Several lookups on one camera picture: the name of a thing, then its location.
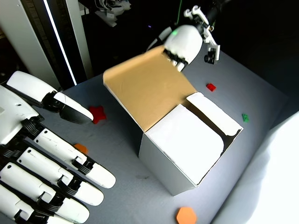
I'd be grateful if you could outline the green cable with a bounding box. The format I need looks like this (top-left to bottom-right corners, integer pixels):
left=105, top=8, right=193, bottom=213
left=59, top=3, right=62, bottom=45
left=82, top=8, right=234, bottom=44
left=175, top=0, right=183, bottom=26

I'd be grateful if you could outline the white plastic parts pile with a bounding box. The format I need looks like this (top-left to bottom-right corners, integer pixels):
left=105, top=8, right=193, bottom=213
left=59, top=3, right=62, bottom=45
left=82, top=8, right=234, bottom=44
left=94, top=0, right=132, bottom=28

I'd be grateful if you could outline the white cabinet frame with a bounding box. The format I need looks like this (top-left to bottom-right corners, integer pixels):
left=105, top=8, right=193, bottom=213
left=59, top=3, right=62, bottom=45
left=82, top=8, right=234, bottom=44
left=0, top=0, right=94, bottom=88

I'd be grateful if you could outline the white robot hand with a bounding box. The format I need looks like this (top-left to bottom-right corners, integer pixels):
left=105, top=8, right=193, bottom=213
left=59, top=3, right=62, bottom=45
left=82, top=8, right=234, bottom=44
left=0, top=71, right=117, bottom=224
left=146, top=24, right=203, bottom=72

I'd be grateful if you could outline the grey table cloth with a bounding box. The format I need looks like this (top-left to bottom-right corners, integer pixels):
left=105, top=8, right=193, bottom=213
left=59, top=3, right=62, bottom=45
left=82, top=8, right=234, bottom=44
left=0, top=48, right=292, bottom=224

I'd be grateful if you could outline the red star block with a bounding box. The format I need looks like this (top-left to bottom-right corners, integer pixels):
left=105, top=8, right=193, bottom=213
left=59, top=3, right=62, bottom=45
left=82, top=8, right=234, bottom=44
left=88, top=105, right=107, bottom=125

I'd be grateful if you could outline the white light strip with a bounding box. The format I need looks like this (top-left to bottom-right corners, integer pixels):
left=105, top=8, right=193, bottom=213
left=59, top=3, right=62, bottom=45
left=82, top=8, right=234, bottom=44
left=43, top=0, right=78, bottom=86

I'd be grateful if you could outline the white cardboard box brown inside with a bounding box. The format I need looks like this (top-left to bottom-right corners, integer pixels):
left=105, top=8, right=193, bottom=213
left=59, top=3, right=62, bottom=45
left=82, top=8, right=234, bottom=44
left=102, top=44, right=244, bottom=196

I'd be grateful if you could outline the orange hexagon block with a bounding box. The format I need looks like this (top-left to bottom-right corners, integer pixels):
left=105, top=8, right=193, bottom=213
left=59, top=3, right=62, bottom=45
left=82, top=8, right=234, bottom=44
left=176, top=206, right=198, bottom=224
left=74, top=143, right=89, bottom=156

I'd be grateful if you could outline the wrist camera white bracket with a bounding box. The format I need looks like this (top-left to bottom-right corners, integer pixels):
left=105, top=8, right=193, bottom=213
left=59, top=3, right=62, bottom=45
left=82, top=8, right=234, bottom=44
left=203, top=35, right=221, bottom=65

